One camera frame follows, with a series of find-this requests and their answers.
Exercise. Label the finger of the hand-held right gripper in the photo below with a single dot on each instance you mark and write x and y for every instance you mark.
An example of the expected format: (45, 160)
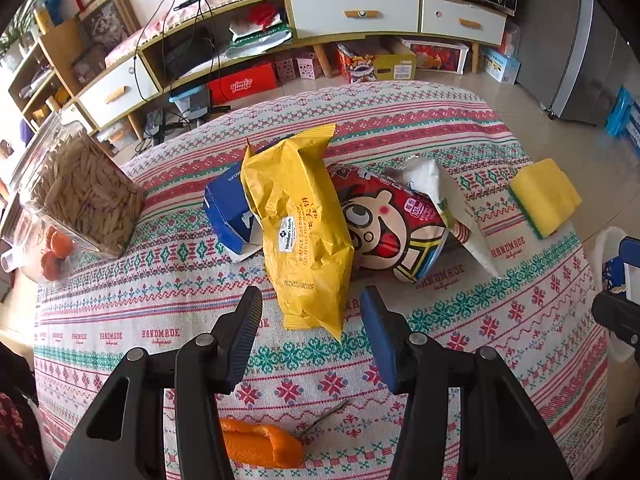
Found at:
(630, 252)
(615, 315)

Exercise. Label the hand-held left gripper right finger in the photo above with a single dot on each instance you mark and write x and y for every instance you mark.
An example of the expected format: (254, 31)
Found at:
(382, 340)

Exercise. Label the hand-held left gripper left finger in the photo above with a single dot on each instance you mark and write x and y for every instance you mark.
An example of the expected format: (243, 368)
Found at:
(245, 335)

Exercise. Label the white trash bin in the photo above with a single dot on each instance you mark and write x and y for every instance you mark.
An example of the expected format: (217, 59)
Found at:
(602, 245)

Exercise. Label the yellow snack packet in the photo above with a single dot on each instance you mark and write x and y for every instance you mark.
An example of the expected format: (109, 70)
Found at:
(300, 240)

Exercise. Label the patterned tablecloth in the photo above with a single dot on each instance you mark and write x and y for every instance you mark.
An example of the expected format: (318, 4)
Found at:
(450, 340)

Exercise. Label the thin dark twig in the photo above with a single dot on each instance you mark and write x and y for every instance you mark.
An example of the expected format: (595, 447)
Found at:
(325, 414)

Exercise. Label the yellow sponge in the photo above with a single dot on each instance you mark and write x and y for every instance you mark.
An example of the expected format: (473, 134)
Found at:
(545, 192)

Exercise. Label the orange peel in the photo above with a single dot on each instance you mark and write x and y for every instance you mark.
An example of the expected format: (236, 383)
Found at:
(260, 442)

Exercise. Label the red drink can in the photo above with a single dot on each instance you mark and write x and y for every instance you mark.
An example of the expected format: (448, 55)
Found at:
(380, 220)

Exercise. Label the blue carton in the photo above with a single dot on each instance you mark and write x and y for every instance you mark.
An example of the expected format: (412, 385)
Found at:
(222, 205)

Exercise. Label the blue bag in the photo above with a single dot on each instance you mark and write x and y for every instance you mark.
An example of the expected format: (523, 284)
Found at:
(622, 115)

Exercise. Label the grey refrigerator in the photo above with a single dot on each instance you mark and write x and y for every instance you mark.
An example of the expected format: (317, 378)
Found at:
(575, 60)

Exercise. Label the orange fruit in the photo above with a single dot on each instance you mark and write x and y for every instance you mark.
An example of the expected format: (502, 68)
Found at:
(60, 244)
(51, 266)

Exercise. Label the light blue box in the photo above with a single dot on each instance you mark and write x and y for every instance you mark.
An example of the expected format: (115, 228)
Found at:
(500, 66)

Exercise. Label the glass jar with cork lid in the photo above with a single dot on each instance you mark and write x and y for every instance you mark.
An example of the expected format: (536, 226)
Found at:
(20, 255)

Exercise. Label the dark red patterned cloth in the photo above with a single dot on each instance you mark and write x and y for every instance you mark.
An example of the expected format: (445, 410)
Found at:
(17, 425)

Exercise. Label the red cardboard box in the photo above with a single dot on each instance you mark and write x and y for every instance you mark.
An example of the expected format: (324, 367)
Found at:
(245, 82)

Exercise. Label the cartoon print cardboard box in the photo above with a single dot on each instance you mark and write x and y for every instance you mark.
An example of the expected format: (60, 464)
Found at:
(372, 65)

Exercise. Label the red and white box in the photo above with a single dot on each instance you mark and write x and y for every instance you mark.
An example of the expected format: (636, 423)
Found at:
(435, 55)

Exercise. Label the green white bag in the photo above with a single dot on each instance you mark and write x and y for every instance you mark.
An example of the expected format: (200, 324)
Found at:
(255, 35)

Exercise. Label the wooden cabinet with white drawers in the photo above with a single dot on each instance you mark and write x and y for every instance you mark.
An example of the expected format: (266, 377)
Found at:
(350, 15)

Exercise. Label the wooden shelf unit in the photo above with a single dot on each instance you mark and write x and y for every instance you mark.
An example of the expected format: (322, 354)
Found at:
(40, 75)

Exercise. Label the framed picture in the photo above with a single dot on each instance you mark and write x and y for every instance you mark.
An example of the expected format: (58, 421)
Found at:
(107, 17)

